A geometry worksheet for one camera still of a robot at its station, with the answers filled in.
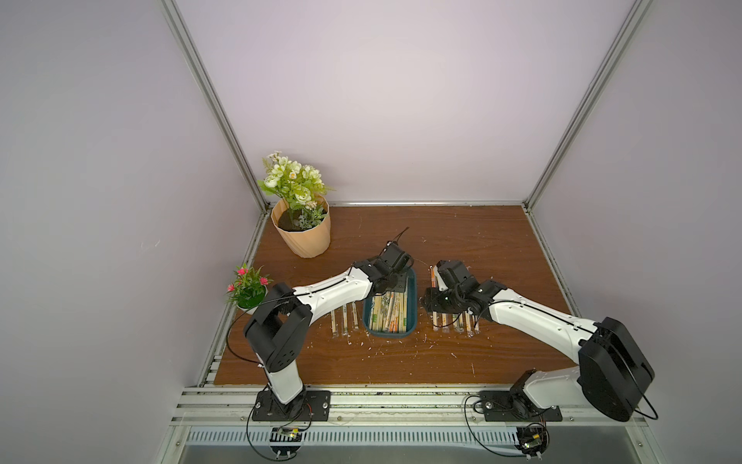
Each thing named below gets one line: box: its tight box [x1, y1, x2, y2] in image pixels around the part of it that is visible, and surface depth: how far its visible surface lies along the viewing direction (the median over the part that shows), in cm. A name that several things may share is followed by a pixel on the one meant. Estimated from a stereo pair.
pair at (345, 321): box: [342, 304, 348, 337], surface depth 90 cm
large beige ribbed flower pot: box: [270, 196, 332, 260], surface depth 96 cm
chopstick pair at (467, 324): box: [463, 312, 474, 338], surface depth 87 cm
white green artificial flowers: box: [256, 150, 336, 231], surface depth 92 cm
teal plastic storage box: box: [362, 267, 419, 339], surface depth 89 cm
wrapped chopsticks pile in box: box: [369, 290, 408, 334], surface depth 90 cm
